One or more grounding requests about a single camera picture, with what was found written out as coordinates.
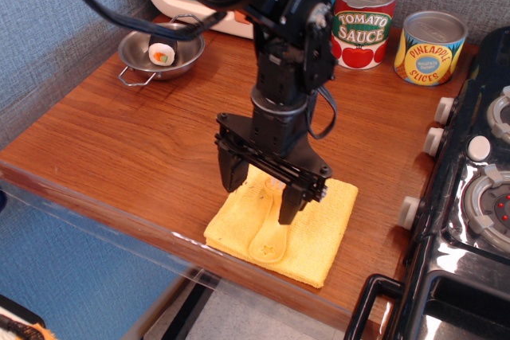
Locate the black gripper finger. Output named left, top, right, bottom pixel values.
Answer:
left=218, top=145, right=249, bottom=193
left=279, top=183, right=310, bottom=225

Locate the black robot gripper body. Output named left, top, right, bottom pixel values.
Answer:
left=216, top=96, right=332, bottom=201

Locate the yellow brush with white bristles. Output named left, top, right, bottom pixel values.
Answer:
left=248, top=178, right=288, bottom=264

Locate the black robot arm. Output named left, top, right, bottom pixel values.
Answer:
left=197, top=0, right=336, bottom=225

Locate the white stove knob bottom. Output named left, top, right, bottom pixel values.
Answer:
left=398, top=196, right=421, bottom=230

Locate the white stove knob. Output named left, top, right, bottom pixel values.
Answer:
left=434, top=97, right=455, bottom=125
left=422, top=127, right=444, bottom=157
left=398, top=196, right=421, bottom=230

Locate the yellow folded cloth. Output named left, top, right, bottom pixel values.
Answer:
left=204, top=166, right=358, bottom=288

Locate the toy sushi roll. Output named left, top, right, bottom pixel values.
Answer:
left=148, top=41, right=178, bottom=67

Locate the white stove knob middle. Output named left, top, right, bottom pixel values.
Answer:
left=422, top=127, right=444, bottom=157

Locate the tomato sauce can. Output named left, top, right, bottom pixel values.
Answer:
left=331, top=0, right=397, bottom=69

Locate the white stove knob top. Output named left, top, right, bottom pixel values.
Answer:
left=434, top=97, right=455, bottom=125

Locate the pineapple slices can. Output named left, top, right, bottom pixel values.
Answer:
left=394, top=10, right=468, bottom=87

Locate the black toy stove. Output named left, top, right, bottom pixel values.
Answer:
left=382, top=27, right=509, bottom=339

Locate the orange object bottom left corner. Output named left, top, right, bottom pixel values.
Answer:
left=1, top=315, right=57, bottom=340

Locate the black oven door handle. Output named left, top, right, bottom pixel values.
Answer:
left=344, top=274, right=404, bottom=340

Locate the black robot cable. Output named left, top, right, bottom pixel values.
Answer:
left=57, top=0, right=228, bottom=42

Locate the silver metal bowl with handles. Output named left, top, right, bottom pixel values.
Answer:
left=118, top=32, right=206, bottom=87

